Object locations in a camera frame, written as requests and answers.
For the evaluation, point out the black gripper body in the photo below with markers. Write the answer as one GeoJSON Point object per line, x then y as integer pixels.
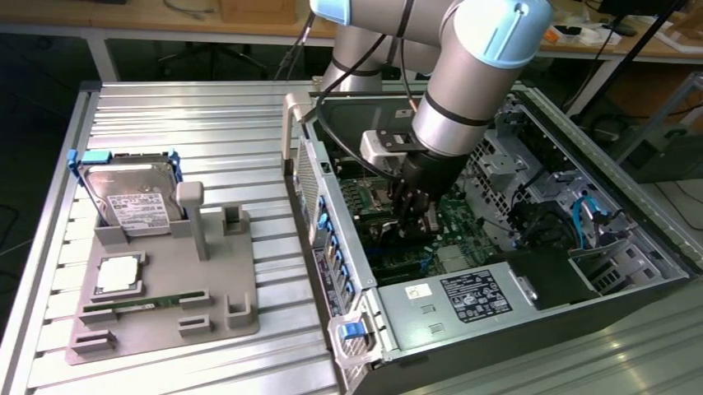
{"type": "Point", "coordinates": [434, 173]}

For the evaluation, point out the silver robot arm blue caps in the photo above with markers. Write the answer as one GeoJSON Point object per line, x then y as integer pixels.
{"type": "Point", "coordinates": [467, 82]}

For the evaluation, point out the CPU socket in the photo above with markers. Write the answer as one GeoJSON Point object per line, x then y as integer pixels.
{"type": "Point", "coordinates": [380, 194]}

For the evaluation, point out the green motherboard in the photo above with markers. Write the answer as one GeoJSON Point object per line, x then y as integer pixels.
{"type": "Point", "coordinates": [467, 236]}

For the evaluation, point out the silver chipset heatsink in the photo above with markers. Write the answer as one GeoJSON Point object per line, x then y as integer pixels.
{"type": "Point", "coordinates": [455, 259]}

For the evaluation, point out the perforated silver drive cage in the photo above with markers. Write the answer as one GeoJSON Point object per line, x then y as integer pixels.
{"type": "Point", "coordinates": [506, 173]}

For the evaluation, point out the open black PC case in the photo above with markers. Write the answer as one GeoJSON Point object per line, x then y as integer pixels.
{"type": "Point", "coordinates": [351, 119]}

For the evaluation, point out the grey power supply unit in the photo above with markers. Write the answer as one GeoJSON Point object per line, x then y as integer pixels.
{"type": "Point", "coordinates": [418, 325]}

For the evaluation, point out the blue case latch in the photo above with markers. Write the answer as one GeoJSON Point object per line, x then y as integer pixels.
{"type": "Point", "coordinates": [351, 331]}

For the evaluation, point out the silver disk bay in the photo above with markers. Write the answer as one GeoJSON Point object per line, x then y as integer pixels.
{"type": "Point", "coordinates": [610, 271]}

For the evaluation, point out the dark grey cabinet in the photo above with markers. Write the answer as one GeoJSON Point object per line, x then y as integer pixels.
{"type": "Point", "coordinates": [670, 160]}

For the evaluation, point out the white plastic tray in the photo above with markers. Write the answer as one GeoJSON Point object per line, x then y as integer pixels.
{"type": "Point", "coordinates": [590, 36]}

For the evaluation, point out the black slanted stand pole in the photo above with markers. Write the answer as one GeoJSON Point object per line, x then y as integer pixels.
{"type": "Point", "coordinates": [635, 47]}

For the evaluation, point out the hard disk with blue rails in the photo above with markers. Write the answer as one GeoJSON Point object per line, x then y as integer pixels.
{"type": "Point", "coordinates": [132, 193]}

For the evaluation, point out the black office chair base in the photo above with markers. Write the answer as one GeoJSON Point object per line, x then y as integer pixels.
{"type": "Point", "coordinates": [213, 51]}

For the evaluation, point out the brown cardboard box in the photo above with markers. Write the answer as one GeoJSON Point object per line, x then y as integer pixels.
{"type": "Point", "coordinates": [258, 10]}

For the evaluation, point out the green RAM stick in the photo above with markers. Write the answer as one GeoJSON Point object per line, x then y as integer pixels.
{"type": "Point", "coordinates": [148, 304]}

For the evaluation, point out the grey plastic parts rack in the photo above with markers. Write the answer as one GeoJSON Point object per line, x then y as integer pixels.
{"type": "Point", "coordinates": [164, 329]}

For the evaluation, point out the silver CPU chip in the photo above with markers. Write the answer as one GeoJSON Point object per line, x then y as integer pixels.
{"type": "Point", "coordinates": [117, 275]}

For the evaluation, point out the black monitor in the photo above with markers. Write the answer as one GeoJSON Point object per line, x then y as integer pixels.
{"type": "Point", "coordinates": [642, 6]}

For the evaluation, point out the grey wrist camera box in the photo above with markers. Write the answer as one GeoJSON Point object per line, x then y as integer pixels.
{"type": "Point", "coordinates": [376, 150]}

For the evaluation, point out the black plastic air duct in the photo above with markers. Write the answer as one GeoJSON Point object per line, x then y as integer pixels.
{"type": "Point", "coordinates": [548, 280]}

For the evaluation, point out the wooden desk white frame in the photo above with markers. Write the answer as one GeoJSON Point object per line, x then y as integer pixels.
{"type": "Point", "coordinates": [55, 16]}

